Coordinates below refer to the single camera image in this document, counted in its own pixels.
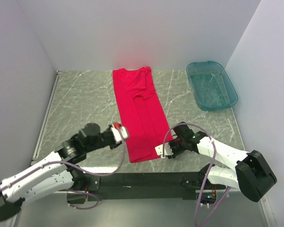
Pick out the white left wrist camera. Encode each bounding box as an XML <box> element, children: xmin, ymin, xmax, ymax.
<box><xmin>110</xmin><ymin>122</ymin><xmax>129</xmax><ymax>143</ymax></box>

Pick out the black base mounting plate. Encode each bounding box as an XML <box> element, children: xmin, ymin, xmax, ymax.
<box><xmin>66</xmin><ymin>172</ymin><xmax>227</xmax><ymax>204</ymax></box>

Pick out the red t shirt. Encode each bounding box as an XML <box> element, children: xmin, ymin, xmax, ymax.
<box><xmin>113</xmin><ymin>67</ymin><xmax>171</xmax><ymax>163</ymax></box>

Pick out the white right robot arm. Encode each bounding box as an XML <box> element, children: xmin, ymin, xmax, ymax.
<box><xmin>163</xmin><ymin>122</ymin><xmax>277</xmax><ymax>202</ymax></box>

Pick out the aluminium frame rail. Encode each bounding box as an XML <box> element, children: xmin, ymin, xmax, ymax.
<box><xmin>224</xmin><ymin>172</ymin><xmax>267</xmax><ymax>192</ymax></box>

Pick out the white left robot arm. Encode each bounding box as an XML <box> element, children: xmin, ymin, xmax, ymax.
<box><xmin>0</xmin><ymin>123</ymin><xmax>129</xmax><ymax>222</ymax></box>

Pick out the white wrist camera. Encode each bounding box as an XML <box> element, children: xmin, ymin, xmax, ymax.
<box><xmin>155</xmin><ymin>143</ymin><xmax>173</xmax><ymax>158</ymax></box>
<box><xmin>110</xmin><ymin>122</ymin><xmax>129</xmax><ymax>143</ymax></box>

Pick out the teal plastic basket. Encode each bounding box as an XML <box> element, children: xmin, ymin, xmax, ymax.
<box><xmin>186</xmin><ymin>61</ymin><xmax>238</xmax><ymax>111</ymax></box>

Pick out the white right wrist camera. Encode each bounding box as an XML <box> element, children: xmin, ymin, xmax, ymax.
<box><xmin>155</xmin><ymin>143</ymin><xmax>173</xmax><ymax>158</ymax></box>

